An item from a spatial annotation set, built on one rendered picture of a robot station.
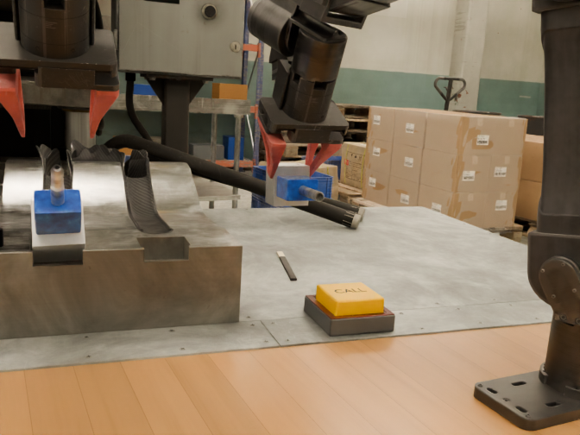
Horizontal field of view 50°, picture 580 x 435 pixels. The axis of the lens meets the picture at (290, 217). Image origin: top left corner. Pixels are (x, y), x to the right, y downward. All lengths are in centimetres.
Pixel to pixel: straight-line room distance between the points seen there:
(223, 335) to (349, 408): 18
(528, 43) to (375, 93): 246
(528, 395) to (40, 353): 45
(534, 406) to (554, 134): 24
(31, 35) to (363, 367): 43
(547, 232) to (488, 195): 406
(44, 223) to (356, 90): 764
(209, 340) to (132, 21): 99
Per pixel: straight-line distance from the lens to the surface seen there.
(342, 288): 74
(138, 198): 91
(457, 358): 69
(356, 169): 598
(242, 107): 444
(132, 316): 69
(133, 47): 152
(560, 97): 61
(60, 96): 138
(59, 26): 58
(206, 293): 70
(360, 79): 822
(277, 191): 83
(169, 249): 72
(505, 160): 471
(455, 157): 446
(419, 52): 863
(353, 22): 76
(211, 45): 155
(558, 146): 61
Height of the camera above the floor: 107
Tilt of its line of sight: 12 degrees down
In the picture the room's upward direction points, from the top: 4 degrees clockwise
